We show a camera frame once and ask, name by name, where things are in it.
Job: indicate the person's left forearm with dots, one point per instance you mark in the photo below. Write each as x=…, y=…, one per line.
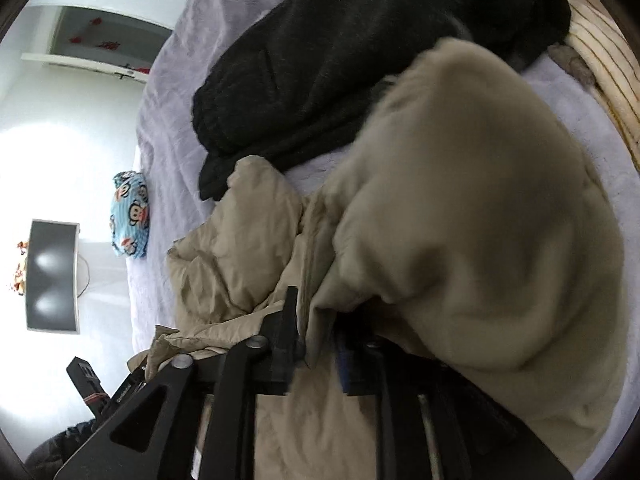
x=55, y=452

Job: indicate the white door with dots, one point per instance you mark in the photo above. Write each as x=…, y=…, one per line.
x=80, y=62

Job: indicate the dark grey door panel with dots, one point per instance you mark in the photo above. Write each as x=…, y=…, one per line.
x=110, y=35

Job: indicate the khaki puffer jacket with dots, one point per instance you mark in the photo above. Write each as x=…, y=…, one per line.
x=475, y=210

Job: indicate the black knit sweater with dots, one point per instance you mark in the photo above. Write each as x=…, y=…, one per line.
x=350, y=60

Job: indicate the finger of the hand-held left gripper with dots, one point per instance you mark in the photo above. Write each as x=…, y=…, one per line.
x=87, y=385

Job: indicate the blue monkey print garment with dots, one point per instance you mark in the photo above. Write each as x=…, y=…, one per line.
x=131, y=215

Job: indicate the cream striped garment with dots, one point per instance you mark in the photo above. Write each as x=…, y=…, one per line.
x=610, y=60

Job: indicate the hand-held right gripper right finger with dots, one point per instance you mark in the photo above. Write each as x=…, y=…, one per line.
x=345, y=365

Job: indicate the wall-mounted television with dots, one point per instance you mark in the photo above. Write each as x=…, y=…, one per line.
x=52, y=275

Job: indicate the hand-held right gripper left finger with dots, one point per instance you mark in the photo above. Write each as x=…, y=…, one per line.
x=282, y=340

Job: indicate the small ornaments on television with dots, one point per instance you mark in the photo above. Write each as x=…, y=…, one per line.
x=19, y=270

